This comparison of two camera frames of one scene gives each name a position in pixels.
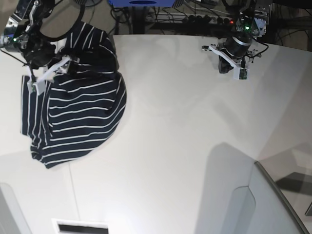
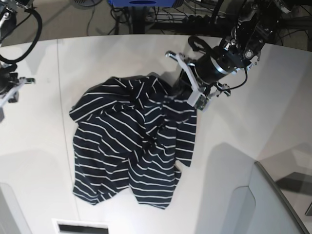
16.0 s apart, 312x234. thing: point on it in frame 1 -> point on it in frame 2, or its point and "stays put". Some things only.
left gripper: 38,53 -> 8,80
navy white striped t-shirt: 78,106 -> 131,133
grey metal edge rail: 283,196 stays put
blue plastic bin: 143,3 stays put
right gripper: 237,45 -> 222,61
